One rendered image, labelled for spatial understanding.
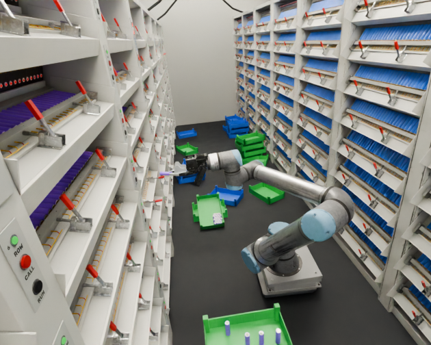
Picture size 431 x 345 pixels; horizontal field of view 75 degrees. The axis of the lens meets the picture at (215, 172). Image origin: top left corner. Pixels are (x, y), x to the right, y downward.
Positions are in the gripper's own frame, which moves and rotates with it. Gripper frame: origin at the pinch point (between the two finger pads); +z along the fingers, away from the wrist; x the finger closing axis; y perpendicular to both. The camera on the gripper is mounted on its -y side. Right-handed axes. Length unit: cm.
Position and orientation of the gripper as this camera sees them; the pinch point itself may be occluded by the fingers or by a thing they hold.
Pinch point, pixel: (172, 174)
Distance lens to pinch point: 148.4
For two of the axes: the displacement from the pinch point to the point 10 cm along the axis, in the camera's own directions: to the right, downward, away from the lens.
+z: -9.8, 1.9, -0.4
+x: 1.2, 4.1, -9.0
